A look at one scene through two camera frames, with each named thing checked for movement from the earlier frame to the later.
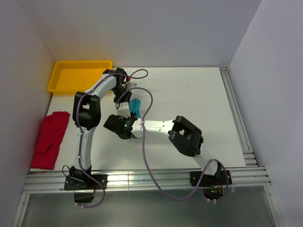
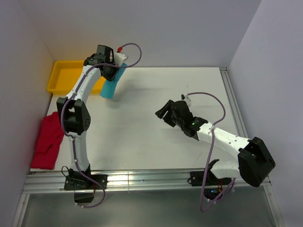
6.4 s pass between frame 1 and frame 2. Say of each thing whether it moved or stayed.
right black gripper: moved
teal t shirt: moved
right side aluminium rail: stayed
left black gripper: moved
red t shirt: stayed
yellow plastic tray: stayed
